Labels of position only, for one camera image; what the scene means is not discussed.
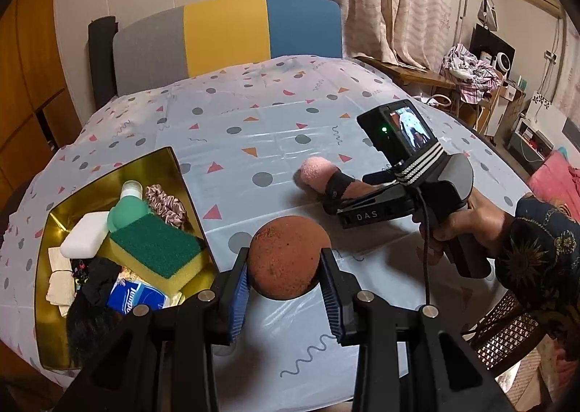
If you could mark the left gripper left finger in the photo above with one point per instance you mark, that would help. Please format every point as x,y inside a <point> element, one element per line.
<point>237,296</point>

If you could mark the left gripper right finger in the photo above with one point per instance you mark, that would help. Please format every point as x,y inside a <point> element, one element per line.
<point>339,289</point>

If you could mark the brown round sponge ball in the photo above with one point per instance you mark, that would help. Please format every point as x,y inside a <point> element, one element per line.
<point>284,256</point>

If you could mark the pink towel blue band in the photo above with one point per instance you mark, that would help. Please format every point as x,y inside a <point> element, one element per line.
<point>328,180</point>

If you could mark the dark sleeved right forearm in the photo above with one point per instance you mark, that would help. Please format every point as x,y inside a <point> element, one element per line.
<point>538,262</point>

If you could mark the person right hand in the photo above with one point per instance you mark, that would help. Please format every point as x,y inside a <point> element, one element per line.
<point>488,223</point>

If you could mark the green yellow scouring sponge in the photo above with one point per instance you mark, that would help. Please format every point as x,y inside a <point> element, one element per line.
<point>163,256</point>

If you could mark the pink striped scrunchie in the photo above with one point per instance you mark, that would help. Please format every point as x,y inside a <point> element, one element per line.
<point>168,207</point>

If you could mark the pile of clothes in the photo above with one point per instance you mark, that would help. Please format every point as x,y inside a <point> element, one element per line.
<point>474,77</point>

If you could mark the blue tissue packet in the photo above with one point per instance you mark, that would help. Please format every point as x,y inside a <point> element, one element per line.
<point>126,295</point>

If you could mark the wooden side table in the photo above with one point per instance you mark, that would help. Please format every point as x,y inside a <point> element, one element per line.
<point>445,91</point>

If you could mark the green round puff sponge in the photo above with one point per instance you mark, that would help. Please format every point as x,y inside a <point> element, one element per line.
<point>128,210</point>

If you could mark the black wig hair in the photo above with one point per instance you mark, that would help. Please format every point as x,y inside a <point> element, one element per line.
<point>86,327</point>

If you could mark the black fuzzy fabric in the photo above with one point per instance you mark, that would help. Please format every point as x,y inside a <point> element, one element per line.
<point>96,277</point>

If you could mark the white small bottle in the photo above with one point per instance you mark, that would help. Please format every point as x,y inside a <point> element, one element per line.
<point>131,188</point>

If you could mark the patterned white tablecloth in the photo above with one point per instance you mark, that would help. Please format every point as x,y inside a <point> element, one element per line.
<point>240,135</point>

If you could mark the white foam sponge block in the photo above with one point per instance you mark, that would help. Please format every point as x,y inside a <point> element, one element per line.
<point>86,237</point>

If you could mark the wicker stool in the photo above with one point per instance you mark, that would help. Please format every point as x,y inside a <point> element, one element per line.
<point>505,335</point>

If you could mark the beige folded cloth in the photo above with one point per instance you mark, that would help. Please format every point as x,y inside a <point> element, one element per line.
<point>61,286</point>

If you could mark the wooden panel cabinet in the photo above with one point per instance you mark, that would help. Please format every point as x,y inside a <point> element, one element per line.
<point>37,112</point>

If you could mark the black rolled mat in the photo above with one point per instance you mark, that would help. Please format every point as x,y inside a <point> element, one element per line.
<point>101,33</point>

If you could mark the gripper camera with screen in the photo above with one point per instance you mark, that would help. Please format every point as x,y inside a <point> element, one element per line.
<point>398,131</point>

